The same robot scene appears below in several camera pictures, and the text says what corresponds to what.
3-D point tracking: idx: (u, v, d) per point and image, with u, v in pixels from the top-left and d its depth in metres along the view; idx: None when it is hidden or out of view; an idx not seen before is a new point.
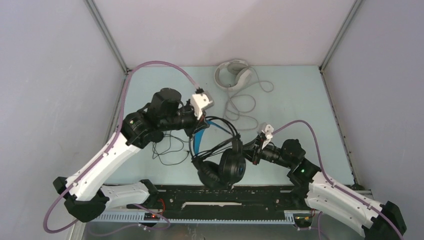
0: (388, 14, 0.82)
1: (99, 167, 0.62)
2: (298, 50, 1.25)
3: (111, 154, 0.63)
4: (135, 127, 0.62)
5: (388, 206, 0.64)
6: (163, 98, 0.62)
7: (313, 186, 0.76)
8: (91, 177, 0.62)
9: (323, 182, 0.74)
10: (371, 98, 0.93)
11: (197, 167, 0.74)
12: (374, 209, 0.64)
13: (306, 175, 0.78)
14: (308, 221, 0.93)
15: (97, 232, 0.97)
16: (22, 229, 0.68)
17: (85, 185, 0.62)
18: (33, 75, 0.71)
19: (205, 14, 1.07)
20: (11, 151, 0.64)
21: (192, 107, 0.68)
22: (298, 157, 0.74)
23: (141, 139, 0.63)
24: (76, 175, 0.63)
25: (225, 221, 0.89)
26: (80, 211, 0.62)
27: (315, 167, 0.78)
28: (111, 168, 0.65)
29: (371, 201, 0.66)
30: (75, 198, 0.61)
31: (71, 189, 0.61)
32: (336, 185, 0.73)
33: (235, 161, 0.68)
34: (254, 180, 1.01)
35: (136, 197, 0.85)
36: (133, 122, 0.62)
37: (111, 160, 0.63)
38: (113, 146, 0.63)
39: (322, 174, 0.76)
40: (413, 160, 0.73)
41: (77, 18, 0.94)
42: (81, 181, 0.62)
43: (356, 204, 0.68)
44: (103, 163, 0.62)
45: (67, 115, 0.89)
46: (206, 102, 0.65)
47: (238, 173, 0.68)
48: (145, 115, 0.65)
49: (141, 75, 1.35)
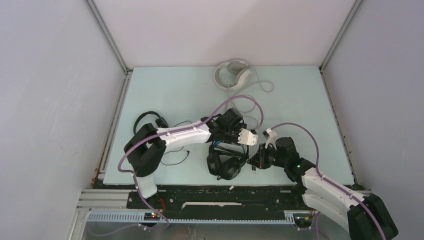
0: (389, 13, 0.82)
1: (187, 132, 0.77)
2: (298, 50, 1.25)
3: (198, 130, 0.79)
4: (215, 124, 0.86)
5: (371, 198, 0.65)
6: (235, 113, 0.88)
7: (304, 179, 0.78)
8: (181, 136, 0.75)
9: (314, 176, 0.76)
10: (371, 97, 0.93)
11: (209, 151, 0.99)
12: (355, 198, 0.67)
13: (300, 169, 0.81)
14: (308, 221, 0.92)
15: (97, 232, 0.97)
16: (22, 228, 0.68)
17: (174, 138, 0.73)
18: (33, 75, 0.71)
19: (205, 15, 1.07)
20: (10, 151, 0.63)
21: (240, 132, 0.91)
22: (286, 148, 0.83)
23: (213, 135, 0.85)
24: (168, 129, 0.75)
25: (225, 220, 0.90)
26: (155, 158, 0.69)
27: (310, 164, 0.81)
28: (186, 141, 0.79)
29: (354, 191, 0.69)
30: (164, 143, 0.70)
31: (164, 136, 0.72)
32: (324, 178, 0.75)
33: (237, 167, 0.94)
34: (253, 179, 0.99)
35: (147, 188, 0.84)
36: (213, 122, 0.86)
37: (196, 134, 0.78)
38: (200, 126, 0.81)
39: (316, 169, 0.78)
40: (413, 159, 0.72)
41: (78, 18, 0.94)
42: (172, 135, 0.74)
43: (338, 193, 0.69)
44: (191, 132, 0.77)
45: (67, 114, 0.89)
46: (252, 143, 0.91)
47: (232, 175, 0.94)
48: (217, 121, 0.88)
49: (141, 75, 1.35)
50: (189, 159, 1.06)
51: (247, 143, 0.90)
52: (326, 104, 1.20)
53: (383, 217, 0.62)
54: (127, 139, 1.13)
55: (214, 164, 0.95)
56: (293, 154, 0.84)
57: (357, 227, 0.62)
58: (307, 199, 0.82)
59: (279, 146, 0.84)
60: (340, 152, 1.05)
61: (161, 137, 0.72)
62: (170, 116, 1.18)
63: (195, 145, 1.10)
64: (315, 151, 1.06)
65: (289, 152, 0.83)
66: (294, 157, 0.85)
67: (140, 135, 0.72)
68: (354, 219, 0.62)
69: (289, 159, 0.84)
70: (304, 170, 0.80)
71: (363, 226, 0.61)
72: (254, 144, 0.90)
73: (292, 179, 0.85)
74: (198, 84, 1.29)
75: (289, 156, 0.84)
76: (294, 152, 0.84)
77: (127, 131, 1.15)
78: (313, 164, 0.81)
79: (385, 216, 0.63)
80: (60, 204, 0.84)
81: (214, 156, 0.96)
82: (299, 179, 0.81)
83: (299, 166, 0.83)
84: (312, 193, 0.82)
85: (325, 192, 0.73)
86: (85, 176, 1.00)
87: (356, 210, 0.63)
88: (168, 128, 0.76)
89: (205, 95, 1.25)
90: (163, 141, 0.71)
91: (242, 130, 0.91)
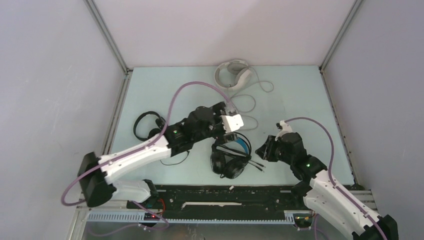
0: (389, 14, 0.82)
1: (136, 156, 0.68)
2: (298, 50, 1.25)
3: (151, 149, 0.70)
4: (176, 136, 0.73)
5: (386, 219, 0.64)
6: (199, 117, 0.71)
7: (314, 182, 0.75)
8: (128, 162, 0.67)
9: (326, 182, 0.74)
10: (371, 98, 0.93)
11: (213, 150, 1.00)
12: (370, 218, 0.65)
13: (309, 167, 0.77)
14: (308, 221, 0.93)
15: (98, 232, 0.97)
16: (23, 228, 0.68)
17: (119, 166, 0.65)
18: (33, 76, 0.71)
19: (205, 15, 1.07)
20: (10, 151, 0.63)
21: (221, 120, 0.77)
22: (293, 144, 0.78)
23: (176, 148, 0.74)
24: (111, 155, 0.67)
25: (225, 220, 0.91)
26: (99, 191, 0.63)
27: (320, 164, 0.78)
28: (141, 162, 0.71)
29: (369, 210, 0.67)
30: (105, 176, 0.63)
31: (104, 167, 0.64)
32: (338, 187, 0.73)
33: (238, 167, 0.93)
34: (254, 180, 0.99)
35: (137, 195, 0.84)
36: (175, 132, 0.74)
37: (149, 154, 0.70)
38: (154, 143, 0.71)
39: (328, 172, 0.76)
40: (412, 160, 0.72)
41: (78, 18, 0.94)
42: (115, 162, 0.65)
43: (352, 208, 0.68)
44: (141, 154, 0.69)
45: (67, 115, 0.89)
46: (237, 125, 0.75)
47: (235, 174, 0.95)
48: (182, 128, 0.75)
49: (141, 75, 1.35)
50: (189, 159, 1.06)
51: (233, 129, 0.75)
52: (326, 104, 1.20)
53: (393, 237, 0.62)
54: (127, 140, 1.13)
55: (216, 163, 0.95)
56: (300, 151, 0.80)
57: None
58: (307, 202, 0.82)
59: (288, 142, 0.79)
60: (339, 152, 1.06)
61: (103, 168, 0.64)
62: (170, 116, 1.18)
63: (195, 145, 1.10)
64: (315, 151, 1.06)
65: (296, 149, 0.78)
66: (301, 154, 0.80)
67: (83, 165, 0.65)
68: None
69: (295, 156, 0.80)
70: (314, 169, 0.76)
71: None
72: (242, 126, 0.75)
73: (299, 177, 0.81)
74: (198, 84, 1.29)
75: (296, 152, 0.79)
76: (301, 149, 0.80)
77: (127, 131, 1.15)
78: (323, 164, 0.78)
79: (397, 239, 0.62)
80: (60, 205, 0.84)
81: (218, 155, 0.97)
82: (307, 179, 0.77)
83: (307, 165, 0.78)
84: (314, 196, 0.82)
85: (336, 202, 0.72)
86: None
87: (371, 231, 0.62)
88: (111, 154, 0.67)
89: (205, 95, 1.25)
90: (103, 174, 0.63)
91: (223, 118, 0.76)
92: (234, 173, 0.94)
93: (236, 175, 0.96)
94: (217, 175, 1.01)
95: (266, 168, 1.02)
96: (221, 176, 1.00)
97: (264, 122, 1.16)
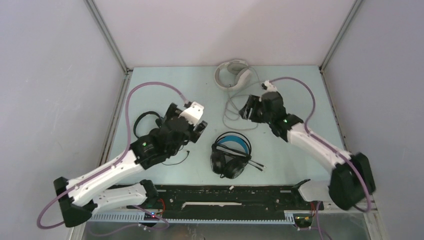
0: (388, 14, 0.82)
1: (103, 176, 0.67)
2: (298, 49, 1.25)
3: (119, 168, 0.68)
4: (146, 149, 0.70)
5: (357, 156, 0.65)
6: (170, 128, 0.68)
7: (289, 135, 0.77)
8: (94, 184, 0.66)
9: (301, 133, 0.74)
10: (371, 98, 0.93)
11: (213, 150, 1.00)
12: (342, 156, 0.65)
13: (286, 124, 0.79)
14: (308, 221, 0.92)
15: (98, 232, 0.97)
16: (23, 228, 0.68)
17: (85, 190, 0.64)
18: (33, 76, 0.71)
19: (204, 15, 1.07)
20: (11, 151, 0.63)
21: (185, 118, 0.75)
22: (271, 102, 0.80)
23: (147, 161, 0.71)
24: (79, 179, 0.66)
25: (225, 220, 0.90)
26: (71, 215, 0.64)
27: (297, 119, 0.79)
28: (112, 181, 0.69)
29: (340, 149, 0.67)
30: (72, 201, 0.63)
31: (71, 192, 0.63)
32: (311, 135, 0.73)
33: (239, 167, 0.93)
34: (254, 180, 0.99)
35: (131, 200, 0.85)
36: (146, 144, 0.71)
37: (118, 173, 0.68)
38: (122, 161, 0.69)
39: (303, 125, 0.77)
40: (412, 160, 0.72)
41: (77, 18, 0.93)
42: (82, 186, 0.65)
43: (325, 150, 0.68)
44: (108, 174, 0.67)
45: (67, 115, 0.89)
46: (199, 111, 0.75)
47: (235, 174, 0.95)
48: (154, 139, 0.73)
49: (141, 75, 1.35)
50: (189, 159, 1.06)
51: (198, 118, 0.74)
52: (326, 104, 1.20)
53: (365, 173, 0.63)
54: (127, 140, 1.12)
55: (216, 164, 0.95)
56: (278, 108, 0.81)
57: (340, 184, 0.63)
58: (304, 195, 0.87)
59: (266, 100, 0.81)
60: None
61: (69, 193, 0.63)
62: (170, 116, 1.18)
63: (195, 145, 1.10)
64: None
65: (274, 106, 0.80)
66: (280, 112, 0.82)
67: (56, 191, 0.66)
68: (338, 176, 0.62)
69: (274, 113, 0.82)
70: (291, 125, 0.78)
71: (345, 183, 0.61)
72: (203, 109, 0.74)
73: (277, 134, 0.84)
74: (198, 84, 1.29)
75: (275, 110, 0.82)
76: (280, 106, 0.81)
77: (127, 131, 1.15)
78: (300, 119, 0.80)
79: (369, 175, 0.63)
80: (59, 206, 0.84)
81: (219, 155, 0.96)
82: (284, 134, 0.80)
83: (285, 120, 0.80)
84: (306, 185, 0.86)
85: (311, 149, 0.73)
86: None
87: (342, 167, 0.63)
88: (79, 178, 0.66)
89: (205, 95, 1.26)
90: (71, 199, 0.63)
91: (184, 114, 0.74)
92: (235, 173, 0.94)
93: (235, 175, 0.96)
94: (217, 175, 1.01)
95: (266, 168, 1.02)
96: (221, 175, 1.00)
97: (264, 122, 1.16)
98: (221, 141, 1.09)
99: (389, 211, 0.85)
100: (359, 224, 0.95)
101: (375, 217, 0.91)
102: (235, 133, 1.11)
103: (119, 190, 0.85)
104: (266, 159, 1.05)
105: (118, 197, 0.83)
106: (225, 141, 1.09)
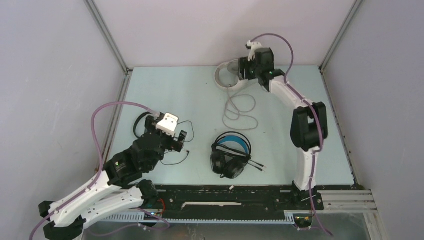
0: (388, 13, 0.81)
1: (78, 200, 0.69)
2: (298, 50, 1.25)
3: (93, 190, 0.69)
4: (119, 169, 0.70)
5: (317, 105, 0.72)
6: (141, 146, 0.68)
7: (270, 83, 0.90)
8: (72, 208, 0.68)
9: (280, 81, 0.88)
10: (371, 97, 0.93)
11: (213, 151, 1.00)
12: (305, 102, 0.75)
13: (271, 74, 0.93)
14: (308, 221, 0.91)
15: (98, 232, 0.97)
16: (22, 229, 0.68)
17: (65, 214, 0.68)
18: (33, 76, 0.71)
19: (204, 15, 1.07)
20: (11, 151, 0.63)
21: (161, 131, 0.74)
22: (261, 55, 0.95)
23: (121, 180, 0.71)
24: (59, 203, 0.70)
25: (225, 220, 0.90)
26: (58, 234, 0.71)
27: (280, 71, 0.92)
28: (90, 203, 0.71)
29: (307, 97, 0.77)
30: (54, 224, 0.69)
31: (53, 216, 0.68)
32: (287, 84, 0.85)
33: (238, 167, 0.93)
34: (254, 180, 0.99)
35: (126, 205, 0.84)
36: (118, 164, 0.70)
37: (92, 195, 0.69)
38: (96, 183, 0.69)
39: (284, 76, 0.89)
40: (412, 160, 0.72)
41: (77, 18, 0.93)
42: (61, 210, 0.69)
43: (294, 98, 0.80)
44: (84, 197, 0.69)
45: (67, 114, 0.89)
46: (173, 123, 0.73)
47: (235, 173, 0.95)
48: (128, 157, 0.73)
49: (141, 75, 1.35)
50: (189, 159, 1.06)
51: (173, 129, 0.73)
52: (326, 104, 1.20)
53: (321, 119, 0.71)
54: (127, 140, 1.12)
55: (216, 164, 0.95)
56: (266, 62, 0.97)
57: (298, 124, 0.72)
58: (298, 184, 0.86)
59: (256, 55, 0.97)
60: (340, 152, 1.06)
61: (51, 217, 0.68)
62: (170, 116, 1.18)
63: (195, 145, 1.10)
64: None
65: (263, 59, 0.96)
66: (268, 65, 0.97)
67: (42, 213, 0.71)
68: (297, 116, 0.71)
69: (262, 66, 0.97)
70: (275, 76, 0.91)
71: (302, 123, 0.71)
72: (177, 120, 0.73)
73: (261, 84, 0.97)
74: (198, 84, 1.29)
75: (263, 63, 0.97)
76: (268, 60, 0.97)
77: (127, 131, 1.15)
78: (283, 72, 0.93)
79: (325, 122, 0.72)
80: None
81: (218, 155, 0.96)
82: (267, 83, 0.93)
83: (270, 72, 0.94)
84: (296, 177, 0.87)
85: (284, 96, 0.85)
86: (86, 176, 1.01)
87: (303, 110, 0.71)
88: (59, 201, 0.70)
89: (205, 95, 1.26)
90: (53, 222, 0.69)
91: (158, 126, 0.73)
92: (235, 173, 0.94)
93: (235, 175, 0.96)
94: (217, 175, 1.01)
95: (266, 168, 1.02)
96: (221, 175, 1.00)
97: (264, 122, 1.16)
98: (221, 141, 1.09)
99: (389, 211, 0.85)
100: (359, 224, 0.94)
101: (375, 217, 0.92)
102: (235, 133, 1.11)
103: (110, 199, 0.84)
104: (266, 159, 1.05)
105: (110, 206, 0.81)
106: (224, 141, 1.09)
